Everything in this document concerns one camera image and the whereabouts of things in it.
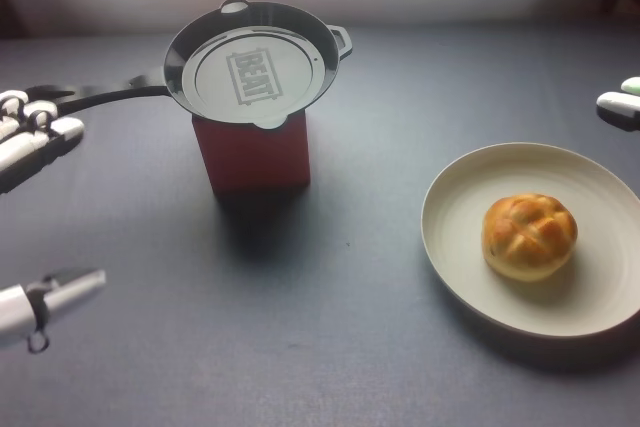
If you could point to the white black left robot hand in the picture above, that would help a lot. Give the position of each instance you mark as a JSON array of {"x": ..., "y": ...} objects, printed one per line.
[{"x": 15, "y": 147}]

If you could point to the red foam block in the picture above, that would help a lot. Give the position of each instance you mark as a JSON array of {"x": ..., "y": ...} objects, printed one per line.
[{"x": 250, "y": 162}]

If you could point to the grey table cloth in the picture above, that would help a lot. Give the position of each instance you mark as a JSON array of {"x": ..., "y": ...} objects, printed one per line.
[{"x": 320, "y": 347}]

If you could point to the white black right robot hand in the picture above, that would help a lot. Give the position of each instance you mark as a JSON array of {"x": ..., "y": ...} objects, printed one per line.
[{"x": 620, "y": 103}]

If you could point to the black cast iron skillet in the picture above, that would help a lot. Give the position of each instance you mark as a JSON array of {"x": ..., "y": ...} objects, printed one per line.
[{"x": 250, "y": 82}]

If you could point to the white round plate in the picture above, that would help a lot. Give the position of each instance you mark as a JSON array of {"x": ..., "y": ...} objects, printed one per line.
[{"x": 460, "y": 197}]

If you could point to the golden bread roll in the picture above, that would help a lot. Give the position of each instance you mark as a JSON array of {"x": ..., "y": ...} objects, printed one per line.
[{"x": 527, "y": 237}]

